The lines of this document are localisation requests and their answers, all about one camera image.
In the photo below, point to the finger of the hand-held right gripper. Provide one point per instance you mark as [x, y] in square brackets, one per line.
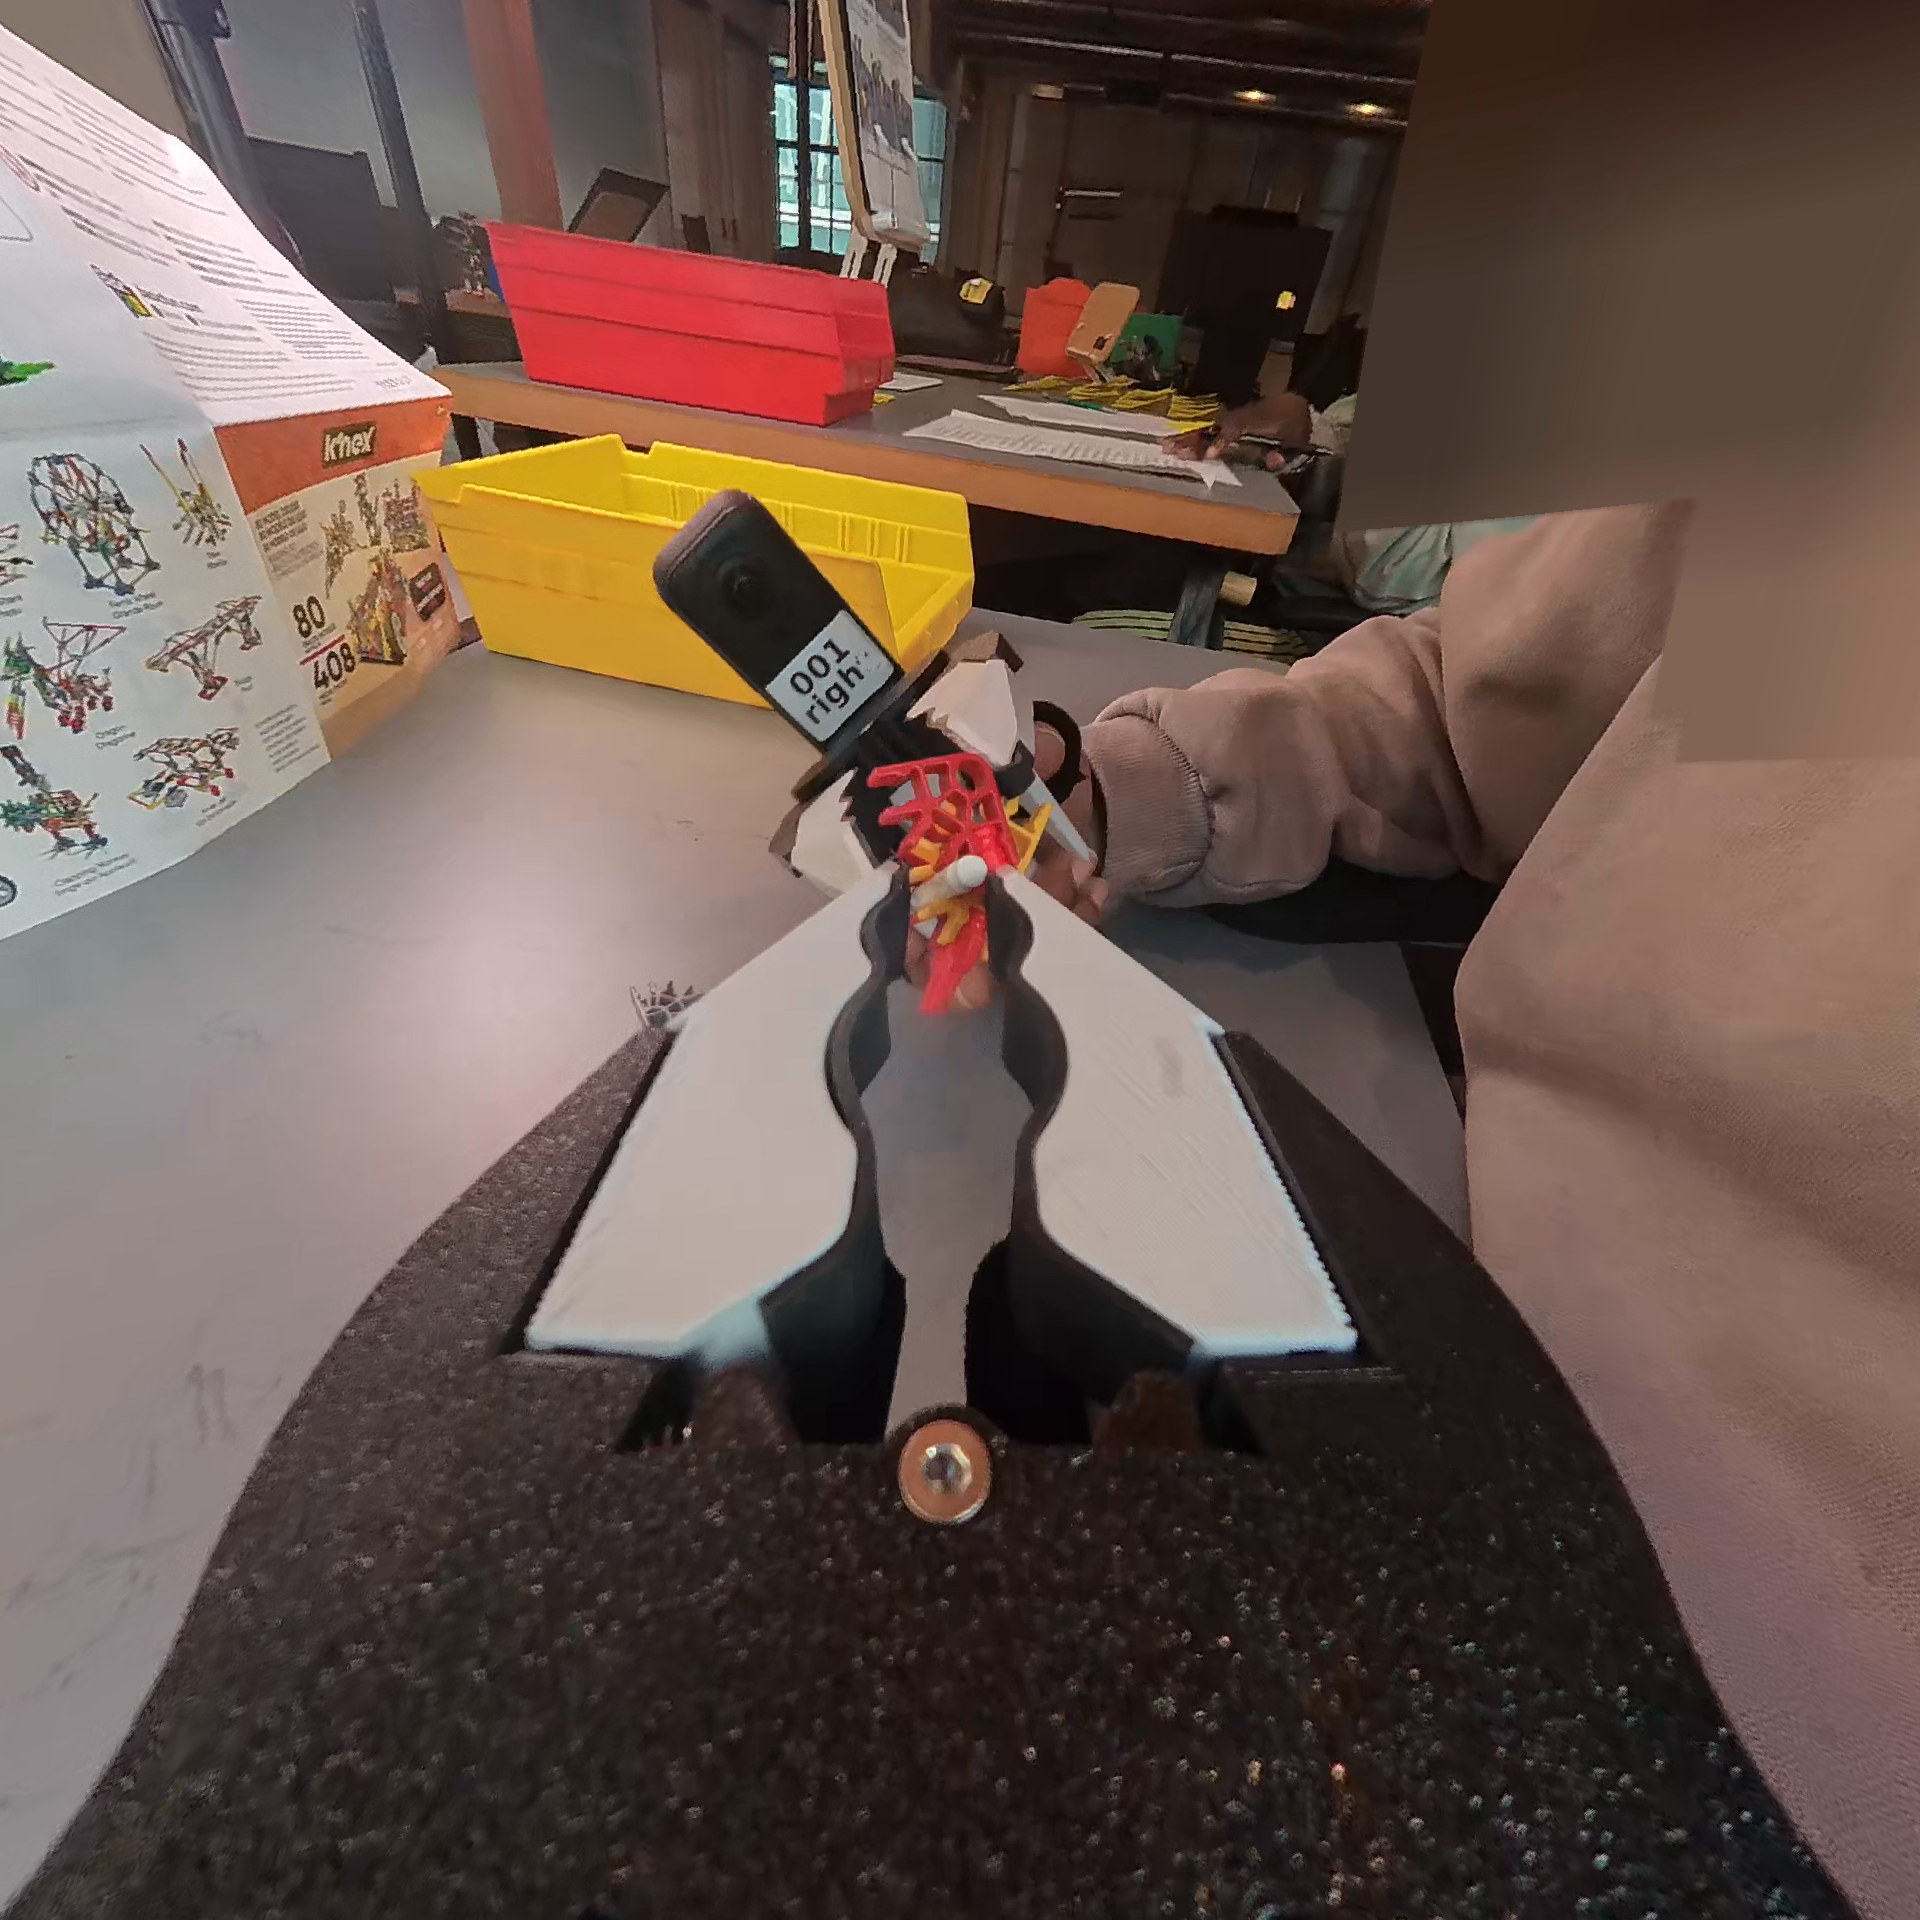
[988, 704]
[833, 849]

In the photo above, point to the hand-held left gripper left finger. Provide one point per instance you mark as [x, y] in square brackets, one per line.
[705, 1185]

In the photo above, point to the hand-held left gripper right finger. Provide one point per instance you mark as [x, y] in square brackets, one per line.
[1170, 1185]

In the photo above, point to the yellow toy connector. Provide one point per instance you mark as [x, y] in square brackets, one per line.
[1022, 833]

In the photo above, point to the short white toy rod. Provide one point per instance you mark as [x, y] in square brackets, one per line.
[965, 869]

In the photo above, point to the short red toy rod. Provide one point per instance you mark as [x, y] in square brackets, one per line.
[942, 983]
[972, 932]

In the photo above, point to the person's right forearm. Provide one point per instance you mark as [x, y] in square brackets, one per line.
[1349, 750]

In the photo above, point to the person's right hand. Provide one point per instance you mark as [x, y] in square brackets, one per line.
[1084, 888]

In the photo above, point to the yellow plastic bin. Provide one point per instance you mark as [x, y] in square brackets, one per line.
[569, 571]

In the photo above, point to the grey toy connector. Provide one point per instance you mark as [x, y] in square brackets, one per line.
[667, 1009]

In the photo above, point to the red plastic bin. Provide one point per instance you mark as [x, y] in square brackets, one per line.
[674, 323]

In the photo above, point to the white paper sheet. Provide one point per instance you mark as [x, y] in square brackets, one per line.
[1050, 436]

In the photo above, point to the black bag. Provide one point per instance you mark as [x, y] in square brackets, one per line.
[944, 323]

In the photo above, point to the pile of yellow toy rods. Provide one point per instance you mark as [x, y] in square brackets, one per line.
[1125, 399]

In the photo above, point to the orange plastic bin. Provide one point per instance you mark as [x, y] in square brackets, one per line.
[1050, 323]

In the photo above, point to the poster on stand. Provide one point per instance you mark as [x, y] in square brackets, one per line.
[885, 120]

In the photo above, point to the person's beige sweater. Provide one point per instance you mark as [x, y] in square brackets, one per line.
[1693, 1200]

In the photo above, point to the folded instruction sheet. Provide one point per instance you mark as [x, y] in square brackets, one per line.
[118, 525]

